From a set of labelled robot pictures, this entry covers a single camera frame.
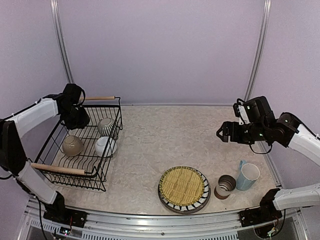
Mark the white brown ceramic cup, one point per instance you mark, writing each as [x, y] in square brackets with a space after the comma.
[226, 185]

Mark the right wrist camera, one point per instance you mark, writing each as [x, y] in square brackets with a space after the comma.
[255, 110]

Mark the white ceramic bowl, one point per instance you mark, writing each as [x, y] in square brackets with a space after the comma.
[105, 146]

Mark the grey deer pattern plate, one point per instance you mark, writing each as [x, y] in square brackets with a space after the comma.
[207, 200]

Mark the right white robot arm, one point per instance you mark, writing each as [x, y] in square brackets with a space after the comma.
[290, 132]

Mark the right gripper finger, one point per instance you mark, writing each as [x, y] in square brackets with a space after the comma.
[220, 131]
[223, 138]

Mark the yellow woven bamboo mat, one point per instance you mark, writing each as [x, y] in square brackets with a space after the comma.
[181, 186]

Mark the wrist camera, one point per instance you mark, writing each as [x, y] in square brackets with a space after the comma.
[74, 94]
[255, 110]

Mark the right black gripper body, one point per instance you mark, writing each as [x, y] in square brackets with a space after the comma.
[257, 132]

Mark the right aluminium frame post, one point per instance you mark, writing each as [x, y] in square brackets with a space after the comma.
[259, 49]

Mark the beige ceramic cup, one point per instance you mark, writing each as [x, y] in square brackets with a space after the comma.
[72, 146]

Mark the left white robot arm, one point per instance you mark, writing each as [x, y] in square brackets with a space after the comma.
[13, 158]

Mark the black white striped plate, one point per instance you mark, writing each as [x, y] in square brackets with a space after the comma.
[203, 190]

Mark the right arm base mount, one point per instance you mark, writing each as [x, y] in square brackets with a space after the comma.
[256, 216]

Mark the aluminium frame post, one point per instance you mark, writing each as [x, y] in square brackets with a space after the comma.
[259, 49]
[60, 40]

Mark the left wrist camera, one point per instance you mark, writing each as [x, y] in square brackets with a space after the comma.
[74, 94]

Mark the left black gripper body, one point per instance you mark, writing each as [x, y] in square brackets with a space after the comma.
[74, 119]

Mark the left aluminium frame post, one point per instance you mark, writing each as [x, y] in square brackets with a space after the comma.
[60, 40]

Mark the light blue faceted cup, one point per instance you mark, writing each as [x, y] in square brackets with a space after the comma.
[249, 173]

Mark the black wire dish rack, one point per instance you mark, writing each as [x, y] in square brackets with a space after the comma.
[95, 167]

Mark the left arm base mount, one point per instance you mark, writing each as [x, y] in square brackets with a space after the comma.
[71, 217]

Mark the striped ceramic bowl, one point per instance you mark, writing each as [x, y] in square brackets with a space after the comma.
[106, 127]

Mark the front aluminium rail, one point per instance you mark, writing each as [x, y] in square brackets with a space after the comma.
[101, 225]

